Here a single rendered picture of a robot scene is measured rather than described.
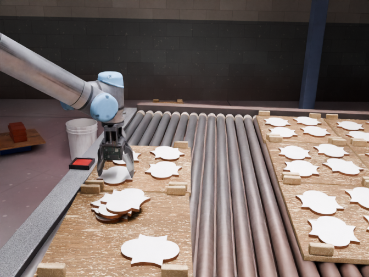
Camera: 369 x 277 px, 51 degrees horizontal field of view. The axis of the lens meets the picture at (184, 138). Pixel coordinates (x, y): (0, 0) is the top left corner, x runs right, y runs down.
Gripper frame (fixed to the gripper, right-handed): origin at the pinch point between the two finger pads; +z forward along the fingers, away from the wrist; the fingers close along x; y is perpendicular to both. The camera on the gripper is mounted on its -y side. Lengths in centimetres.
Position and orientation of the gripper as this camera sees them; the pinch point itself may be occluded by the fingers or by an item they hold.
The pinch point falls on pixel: (116, 174)
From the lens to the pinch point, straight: 135.8
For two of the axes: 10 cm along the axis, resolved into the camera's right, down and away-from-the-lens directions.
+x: 10.0, 0.3, 0.0
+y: -0.1, 3.6, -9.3
